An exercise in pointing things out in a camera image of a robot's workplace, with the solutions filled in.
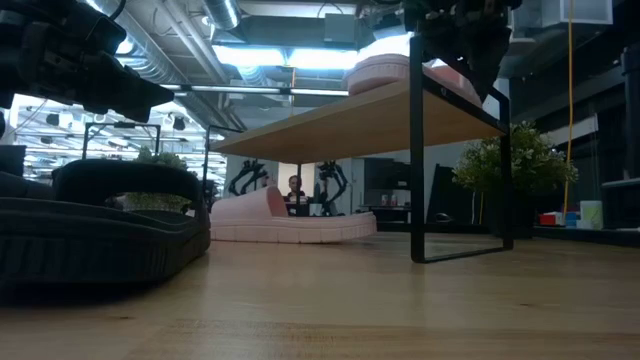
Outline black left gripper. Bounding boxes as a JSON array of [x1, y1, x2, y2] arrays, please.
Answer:
[[0, 0, 176, 124]]

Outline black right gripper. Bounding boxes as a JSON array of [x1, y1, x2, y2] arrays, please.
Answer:
[[403, 0, 524, 103]]

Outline pink slide sandal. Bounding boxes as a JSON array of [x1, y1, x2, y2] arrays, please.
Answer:
[[342, 53, 484, 109], [209, 185, 377, 245]]

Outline black rectangular metal stand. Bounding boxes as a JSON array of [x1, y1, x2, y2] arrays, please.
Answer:
[[82, 122, 162, 161]]

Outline small round green plant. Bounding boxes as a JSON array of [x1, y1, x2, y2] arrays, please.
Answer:
[[107, 145, 194, 214]]

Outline potted plant white flowers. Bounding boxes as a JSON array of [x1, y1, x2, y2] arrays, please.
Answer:
[[452, 122, 579, 237]]

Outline background black monitor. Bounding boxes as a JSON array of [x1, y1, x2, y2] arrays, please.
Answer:
[[363, 157, 412, 191]]

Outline background black table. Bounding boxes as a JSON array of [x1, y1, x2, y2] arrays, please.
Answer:
[[359, 203, 414, 224]]

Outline white green cylinder container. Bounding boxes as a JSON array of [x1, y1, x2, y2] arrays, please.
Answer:
[[579, 199, 605, 230]]

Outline person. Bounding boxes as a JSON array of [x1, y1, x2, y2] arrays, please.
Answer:
[[283, 174, 311, 217]]

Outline yellow cable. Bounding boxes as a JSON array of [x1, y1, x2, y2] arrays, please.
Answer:
[[562, 0, 576, 216]]

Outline wooden shelf black metal frame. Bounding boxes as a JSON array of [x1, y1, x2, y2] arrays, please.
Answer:
[[202, 34, 515, 265]]

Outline black aluminium table frame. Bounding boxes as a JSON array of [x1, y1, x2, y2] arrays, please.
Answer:
[[374, 222, 504, 236]]

